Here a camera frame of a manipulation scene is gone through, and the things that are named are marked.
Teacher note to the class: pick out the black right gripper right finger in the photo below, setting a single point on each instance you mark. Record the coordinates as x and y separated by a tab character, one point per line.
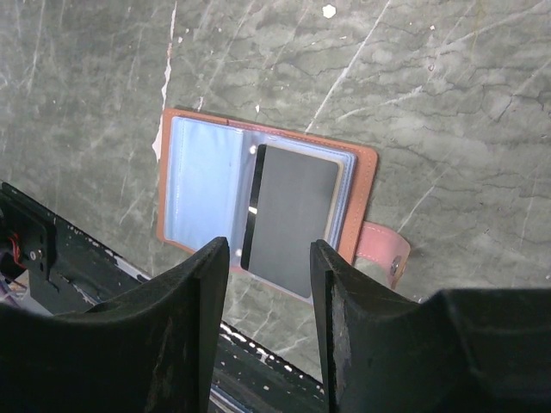
462	350

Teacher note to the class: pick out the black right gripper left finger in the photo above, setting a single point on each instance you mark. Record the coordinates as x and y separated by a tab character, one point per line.
151	349

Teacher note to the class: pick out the pink leather card holder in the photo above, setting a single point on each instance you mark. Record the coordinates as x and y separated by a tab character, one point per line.
207	168

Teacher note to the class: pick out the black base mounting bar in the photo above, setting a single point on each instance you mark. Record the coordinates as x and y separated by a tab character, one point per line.
49	267

